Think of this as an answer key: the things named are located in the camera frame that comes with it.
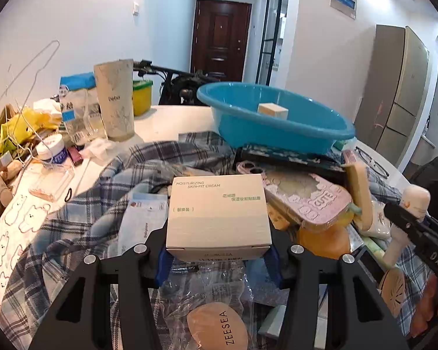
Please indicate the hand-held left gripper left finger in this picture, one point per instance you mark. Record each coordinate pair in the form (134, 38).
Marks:
(164, 266)

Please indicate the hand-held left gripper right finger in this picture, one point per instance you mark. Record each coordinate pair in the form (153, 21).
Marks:
(273, 268)

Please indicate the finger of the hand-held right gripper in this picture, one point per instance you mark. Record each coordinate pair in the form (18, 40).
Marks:
(436, 223)
(401, 217)

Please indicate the white lotion bottle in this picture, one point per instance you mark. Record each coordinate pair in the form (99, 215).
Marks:
(416, 200)

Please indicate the large cream box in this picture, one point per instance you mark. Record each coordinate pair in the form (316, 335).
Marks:
(219, 218)

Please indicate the blue plastic basin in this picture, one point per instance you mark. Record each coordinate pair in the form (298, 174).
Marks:
(284, 131)

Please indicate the small beige box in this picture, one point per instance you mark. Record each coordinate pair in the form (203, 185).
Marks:
(273, 111)

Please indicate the person's right hand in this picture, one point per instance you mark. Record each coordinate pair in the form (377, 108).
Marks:
(425, 299)

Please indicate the dark jacket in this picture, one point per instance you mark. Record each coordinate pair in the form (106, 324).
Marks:
(432, 182)

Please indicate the light green tube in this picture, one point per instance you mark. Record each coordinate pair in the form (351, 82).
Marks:
(374, 248)

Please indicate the teal plastic hook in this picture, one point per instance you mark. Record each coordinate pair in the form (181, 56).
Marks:
(356, 209)

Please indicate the white blue sachet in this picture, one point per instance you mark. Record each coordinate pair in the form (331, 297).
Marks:
(142, 222)

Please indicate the orange plastic object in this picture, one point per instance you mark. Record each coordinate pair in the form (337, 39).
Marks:
(323, 242)

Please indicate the beige round perforated disc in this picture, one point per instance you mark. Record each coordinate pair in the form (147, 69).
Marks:
(391, 291)

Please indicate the black eyeglasses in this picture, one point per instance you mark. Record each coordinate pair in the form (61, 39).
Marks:
(372, 162)

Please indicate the pink phone case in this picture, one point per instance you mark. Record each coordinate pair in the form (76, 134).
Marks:
(314, 200)

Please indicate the pink box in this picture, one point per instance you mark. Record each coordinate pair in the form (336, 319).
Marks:
(348, 156)

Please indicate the beige makeup sponge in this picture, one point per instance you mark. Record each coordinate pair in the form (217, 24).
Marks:
(215, 328)

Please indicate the blue plaid shirt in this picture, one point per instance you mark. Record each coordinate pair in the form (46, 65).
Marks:
(76, 233)

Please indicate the green white tissue pack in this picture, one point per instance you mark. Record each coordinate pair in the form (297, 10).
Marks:
(338, 145)

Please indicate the beige refrigerator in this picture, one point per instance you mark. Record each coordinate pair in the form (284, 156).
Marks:
(394, 94)

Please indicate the crumpled white tissue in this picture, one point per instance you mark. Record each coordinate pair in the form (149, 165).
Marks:
(100, 149)

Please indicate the clear plastic box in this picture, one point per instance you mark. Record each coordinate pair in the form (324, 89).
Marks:
(51, 184)

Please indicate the dark red lipstick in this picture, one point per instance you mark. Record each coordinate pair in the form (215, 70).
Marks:
(75, 156)

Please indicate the bear sticker sheet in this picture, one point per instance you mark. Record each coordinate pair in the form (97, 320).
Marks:
(11, 248)

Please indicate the white jar blue label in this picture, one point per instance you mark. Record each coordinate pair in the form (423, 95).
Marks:
(51, 151)

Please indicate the yellow container green lid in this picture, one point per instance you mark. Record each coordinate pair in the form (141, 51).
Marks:
(143, 98)

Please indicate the floral paper tumbler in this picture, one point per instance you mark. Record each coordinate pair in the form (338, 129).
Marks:
(115, 102)

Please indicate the wooden rolling pin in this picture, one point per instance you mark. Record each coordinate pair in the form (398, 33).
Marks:
(0, 187)

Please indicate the blue white sugar bag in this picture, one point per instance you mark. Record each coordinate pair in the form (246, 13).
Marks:
(75, 105)

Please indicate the black bicycle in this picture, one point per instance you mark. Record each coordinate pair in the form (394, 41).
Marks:
(157, 68)

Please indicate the white plastic bag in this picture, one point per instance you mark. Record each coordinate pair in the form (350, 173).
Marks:
(45, 105)

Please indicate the yellow plastic bag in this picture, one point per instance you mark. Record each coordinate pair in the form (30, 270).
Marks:
(22, 124)

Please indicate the black framed glass door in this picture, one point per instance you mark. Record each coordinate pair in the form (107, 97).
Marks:
(275, 32)

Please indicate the dark brown door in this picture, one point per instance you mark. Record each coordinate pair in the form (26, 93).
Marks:
(221, 40)

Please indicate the white light switch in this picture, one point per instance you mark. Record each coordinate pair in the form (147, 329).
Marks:
(135, 8)

